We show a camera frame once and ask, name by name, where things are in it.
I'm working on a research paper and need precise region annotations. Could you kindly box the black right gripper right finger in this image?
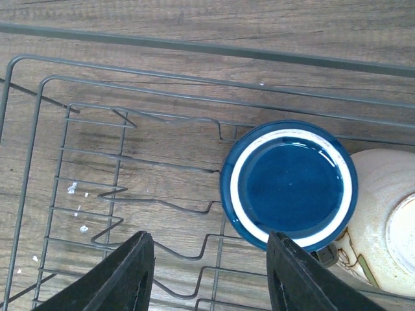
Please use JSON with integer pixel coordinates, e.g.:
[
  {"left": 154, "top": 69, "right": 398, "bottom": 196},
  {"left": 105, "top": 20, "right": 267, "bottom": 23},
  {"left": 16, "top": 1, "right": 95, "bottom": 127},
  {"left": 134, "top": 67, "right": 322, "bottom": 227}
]
[{"left": 267, "top": 231, "right": 384, "bottom": 311}]

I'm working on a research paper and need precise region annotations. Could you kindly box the grey wire dish rack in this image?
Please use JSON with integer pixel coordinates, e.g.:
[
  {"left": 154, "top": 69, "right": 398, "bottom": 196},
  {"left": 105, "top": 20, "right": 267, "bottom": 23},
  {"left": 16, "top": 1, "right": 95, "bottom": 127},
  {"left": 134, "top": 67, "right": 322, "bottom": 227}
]
[{"left": 1, "top": 22, "right": 414, "bottom": 310}]

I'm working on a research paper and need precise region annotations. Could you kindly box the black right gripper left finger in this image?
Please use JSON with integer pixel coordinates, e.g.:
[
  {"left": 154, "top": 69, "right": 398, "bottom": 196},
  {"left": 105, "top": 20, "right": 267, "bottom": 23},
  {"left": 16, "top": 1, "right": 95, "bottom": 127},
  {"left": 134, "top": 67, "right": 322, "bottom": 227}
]
[{"left": 35, "top": 231, "right": 155, "bottom": 310}]

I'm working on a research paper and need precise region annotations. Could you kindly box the cream ceramic bowl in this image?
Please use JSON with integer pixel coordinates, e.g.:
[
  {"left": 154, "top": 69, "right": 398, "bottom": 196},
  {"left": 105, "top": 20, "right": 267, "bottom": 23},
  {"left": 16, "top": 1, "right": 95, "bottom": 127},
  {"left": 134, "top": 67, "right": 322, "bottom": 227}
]
[{"left": 334, "top": 149, "right": 414, "bottom": 297}]

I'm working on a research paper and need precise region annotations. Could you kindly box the blue ceramic mug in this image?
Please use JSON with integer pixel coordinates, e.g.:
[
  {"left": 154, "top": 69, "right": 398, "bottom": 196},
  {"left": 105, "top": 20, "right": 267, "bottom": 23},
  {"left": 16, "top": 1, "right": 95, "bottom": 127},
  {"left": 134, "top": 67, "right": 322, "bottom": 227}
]
[{"left": 219, "top": 120, "right": 358, "bottom": 252}]

